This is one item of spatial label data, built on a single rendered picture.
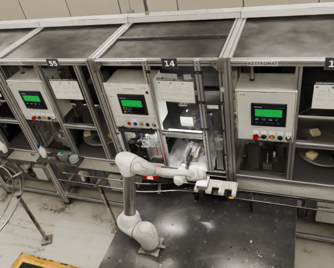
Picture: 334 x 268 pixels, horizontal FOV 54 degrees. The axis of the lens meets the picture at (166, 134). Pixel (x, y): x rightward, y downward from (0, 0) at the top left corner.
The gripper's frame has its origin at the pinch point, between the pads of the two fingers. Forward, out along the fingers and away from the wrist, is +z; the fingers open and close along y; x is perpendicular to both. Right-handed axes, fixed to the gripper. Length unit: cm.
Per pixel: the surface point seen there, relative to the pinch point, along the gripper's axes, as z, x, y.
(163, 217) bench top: -55, 14, -33
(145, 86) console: -15, 23, 81
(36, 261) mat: -96, 164, -99
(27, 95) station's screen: -19, 147, 69
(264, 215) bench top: -35, -72, -33
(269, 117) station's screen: -16, -73, 58
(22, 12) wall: 339, 466, 36
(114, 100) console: -16, 55, 65
